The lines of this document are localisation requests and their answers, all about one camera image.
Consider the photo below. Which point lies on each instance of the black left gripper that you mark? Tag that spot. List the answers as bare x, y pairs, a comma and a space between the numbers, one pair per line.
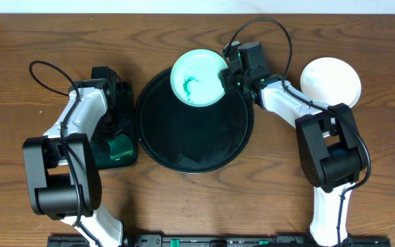
114, 124

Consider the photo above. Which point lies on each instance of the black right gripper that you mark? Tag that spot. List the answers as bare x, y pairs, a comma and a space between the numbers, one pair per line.
225, 79

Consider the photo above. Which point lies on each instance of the green yellow scrub sponge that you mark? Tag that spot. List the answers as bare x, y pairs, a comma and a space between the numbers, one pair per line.
120, 147

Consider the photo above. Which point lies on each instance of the pale green plate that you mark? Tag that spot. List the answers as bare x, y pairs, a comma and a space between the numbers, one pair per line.
194, 78

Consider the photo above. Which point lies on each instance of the white plate smeared green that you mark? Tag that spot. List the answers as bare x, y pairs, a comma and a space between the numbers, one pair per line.
331, 81

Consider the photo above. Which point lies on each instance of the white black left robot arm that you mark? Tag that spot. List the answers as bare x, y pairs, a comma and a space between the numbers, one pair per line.
62, 176

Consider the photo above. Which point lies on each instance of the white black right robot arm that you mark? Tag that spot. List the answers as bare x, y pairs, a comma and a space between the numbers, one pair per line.
332, 153

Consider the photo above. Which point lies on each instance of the dark green rectangular tray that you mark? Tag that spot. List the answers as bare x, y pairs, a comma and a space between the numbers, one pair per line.
100, 148

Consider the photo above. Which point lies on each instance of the round black tray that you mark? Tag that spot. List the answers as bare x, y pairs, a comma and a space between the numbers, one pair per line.
190, 139

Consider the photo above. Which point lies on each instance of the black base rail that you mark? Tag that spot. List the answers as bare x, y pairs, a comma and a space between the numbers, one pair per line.
178, 241

